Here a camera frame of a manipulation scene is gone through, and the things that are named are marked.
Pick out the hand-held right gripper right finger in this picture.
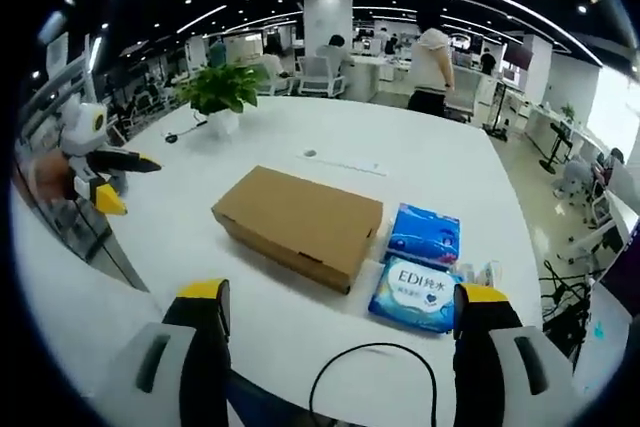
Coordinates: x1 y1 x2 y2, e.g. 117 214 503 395
452 282 576 427

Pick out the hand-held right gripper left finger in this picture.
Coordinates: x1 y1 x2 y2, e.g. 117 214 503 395
107 279 232 427

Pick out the white squeeze tube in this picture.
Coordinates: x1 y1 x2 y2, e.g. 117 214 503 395
474 259 502 289

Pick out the light blue wet wipes pack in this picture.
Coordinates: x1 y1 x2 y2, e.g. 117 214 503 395
367 255 466 334

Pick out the dark blue soft tissue pack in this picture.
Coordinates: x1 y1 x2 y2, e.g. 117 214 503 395
384 202 461 266

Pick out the brown cardboard shoe box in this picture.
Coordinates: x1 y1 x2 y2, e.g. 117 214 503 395
211 165 385 296

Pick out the green potted plant white pot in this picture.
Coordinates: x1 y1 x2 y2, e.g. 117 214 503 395
174 62 261 136

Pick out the white office chair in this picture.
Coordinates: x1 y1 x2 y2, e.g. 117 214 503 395
298 55 347 98

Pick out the black floor stand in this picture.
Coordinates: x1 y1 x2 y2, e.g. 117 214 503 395
487 81 512 142

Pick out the black disc with cable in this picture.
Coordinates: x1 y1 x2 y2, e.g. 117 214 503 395
160 116 206 144

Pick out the tangle of black cables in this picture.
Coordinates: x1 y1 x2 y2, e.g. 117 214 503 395
542 259 607 334

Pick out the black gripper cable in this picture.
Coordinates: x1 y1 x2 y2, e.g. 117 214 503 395
309 342 437 427

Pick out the black pedestal stand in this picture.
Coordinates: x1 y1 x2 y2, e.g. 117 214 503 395
539 121 575 177

